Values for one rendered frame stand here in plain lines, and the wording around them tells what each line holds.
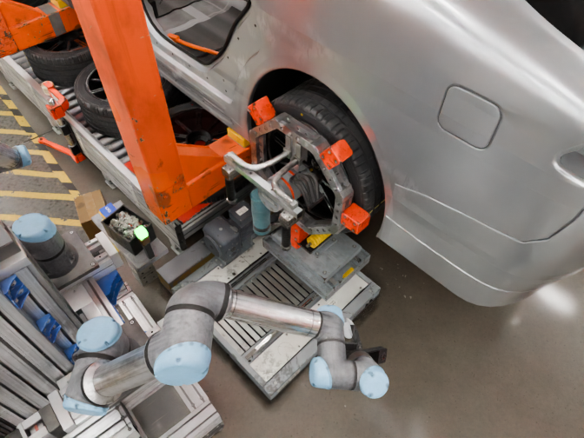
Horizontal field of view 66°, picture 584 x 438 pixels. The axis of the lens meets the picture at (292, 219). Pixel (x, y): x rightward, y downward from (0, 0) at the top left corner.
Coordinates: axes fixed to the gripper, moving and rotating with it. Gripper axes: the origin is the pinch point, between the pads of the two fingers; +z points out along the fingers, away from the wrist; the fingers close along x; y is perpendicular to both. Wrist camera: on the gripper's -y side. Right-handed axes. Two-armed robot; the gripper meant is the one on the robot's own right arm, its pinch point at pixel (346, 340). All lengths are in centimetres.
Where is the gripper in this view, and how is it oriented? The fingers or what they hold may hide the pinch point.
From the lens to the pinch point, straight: 154.5
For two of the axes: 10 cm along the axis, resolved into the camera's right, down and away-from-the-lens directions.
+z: -1.5, -0.5, 9.9
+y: -9.9, -0.7, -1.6
